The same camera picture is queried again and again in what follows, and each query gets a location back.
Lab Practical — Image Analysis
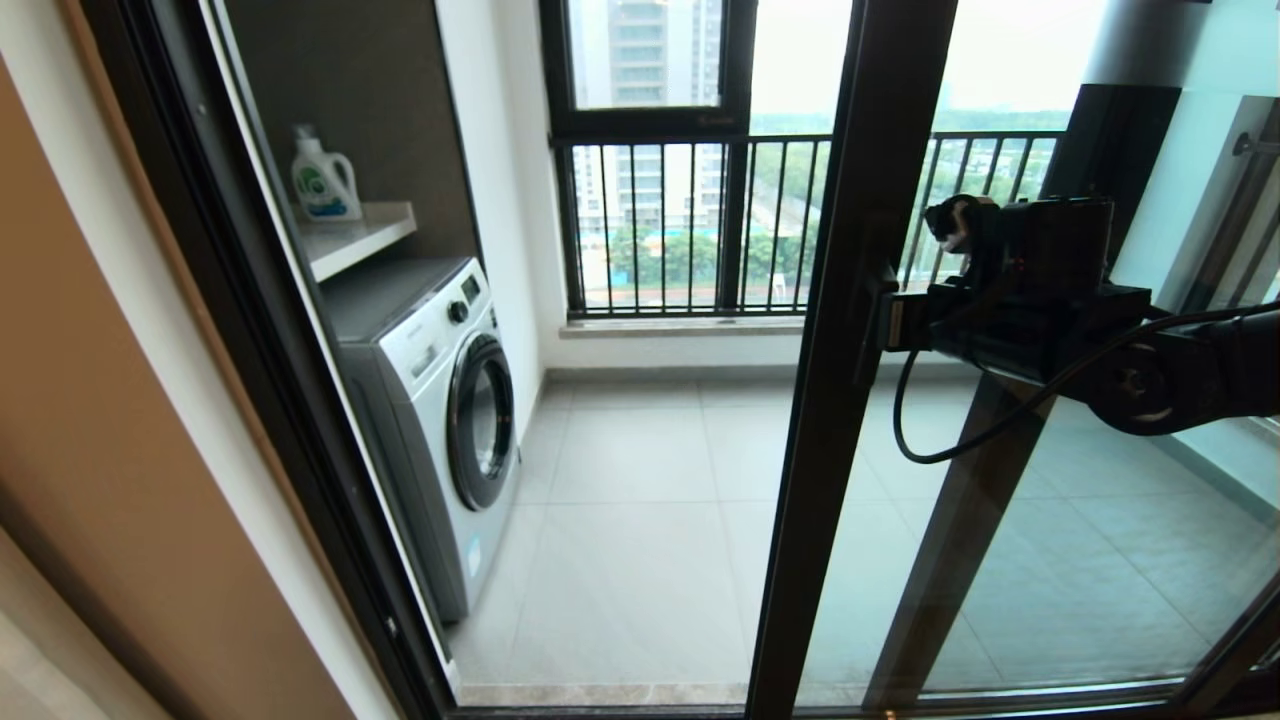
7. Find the dark framed sliding glass door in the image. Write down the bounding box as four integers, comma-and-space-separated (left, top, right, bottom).
745, 0, 1280, 720

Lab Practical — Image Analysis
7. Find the black metal balcony railing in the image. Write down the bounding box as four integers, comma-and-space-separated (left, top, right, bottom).
1180, 100, 1280, 311
570, 132, 1066, 316

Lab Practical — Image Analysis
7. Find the grey stone window sill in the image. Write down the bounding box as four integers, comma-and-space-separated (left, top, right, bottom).
558, 315, 881, 341

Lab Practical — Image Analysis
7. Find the dark framed glass door panel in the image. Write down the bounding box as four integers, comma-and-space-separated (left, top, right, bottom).
865, 0, 1280, 711

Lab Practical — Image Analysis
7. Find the white front-load washing machine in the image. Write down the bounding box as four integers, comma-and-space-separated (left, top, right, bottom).
320, 255, 521, 623

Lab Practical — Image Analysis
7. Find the white shelf board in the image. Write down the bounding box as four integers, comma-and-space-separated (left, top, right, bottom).
300, 202, 418, 283

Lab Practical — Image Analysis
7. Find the brown cabinet back panel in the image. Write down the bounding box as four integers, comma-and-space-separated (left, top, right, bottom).
225, 0, 481, 263

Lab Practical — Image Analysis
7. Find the white detergent bottle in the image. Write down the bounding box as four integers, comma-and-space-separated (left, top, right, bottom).
290, 125, 363, 223

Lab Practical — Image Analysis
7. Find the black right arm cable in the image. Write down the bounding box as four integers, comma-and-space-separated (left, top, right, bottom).
892, 300, 1280, 466

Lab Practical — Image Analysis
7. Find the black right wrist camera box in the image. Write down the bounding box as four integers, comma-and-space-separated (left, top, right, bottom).
922, 193, 1116, 293

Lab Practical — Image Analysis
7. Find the black window frame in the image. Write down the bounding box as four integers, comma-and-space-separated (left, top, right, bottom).
538, 0, 756, 316

